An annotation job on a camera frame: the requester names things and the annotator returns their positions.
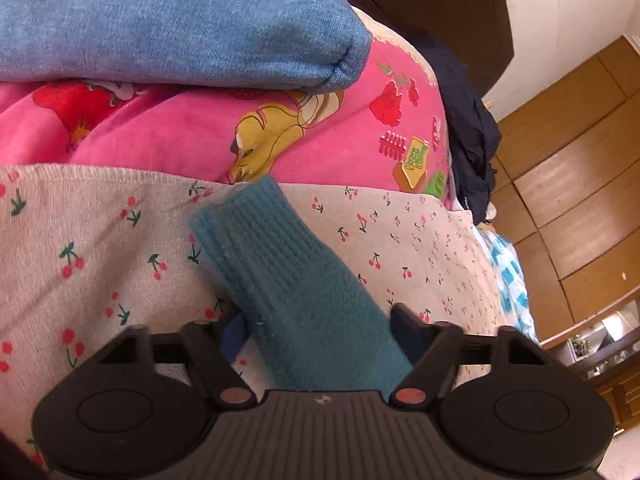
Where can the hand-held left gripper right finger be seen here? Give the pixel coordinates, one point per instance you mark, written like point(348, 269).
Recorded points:
point(407, 332)

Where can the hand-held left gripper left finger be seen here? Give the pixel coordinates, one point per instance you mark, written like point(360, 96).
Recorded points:
point(231, 335)

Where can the blue white checked quilt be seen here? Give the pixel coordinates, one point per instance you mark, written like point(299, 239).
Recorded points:
point(510, 280)

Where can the cherry print bed sheet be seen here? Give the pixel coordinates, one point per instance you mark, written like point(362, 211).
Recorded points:
point(100, 240)

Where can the wooden display cabinet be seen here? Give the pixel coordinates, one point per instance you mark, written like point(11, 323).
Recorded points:
point(600, 340)

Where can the dark navy jacket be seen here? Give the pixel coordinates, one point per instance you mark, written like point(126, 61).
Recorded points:
point(470, 150)

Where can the pink cartoon printed blanket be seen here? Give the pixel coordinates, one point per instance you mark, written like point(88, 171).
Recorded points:
point(325, 150)

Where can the wooden wardrobe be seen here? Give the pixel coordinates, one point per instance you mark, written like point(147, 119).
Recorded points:
point(575, 160)

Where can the blue denim garment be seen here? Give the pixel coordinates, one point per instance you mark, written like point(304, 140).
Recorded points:
point(175, 20)

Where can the dark wooden headboard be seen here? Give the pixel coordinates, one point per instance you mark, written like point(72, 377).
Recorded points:
point(425, 0)

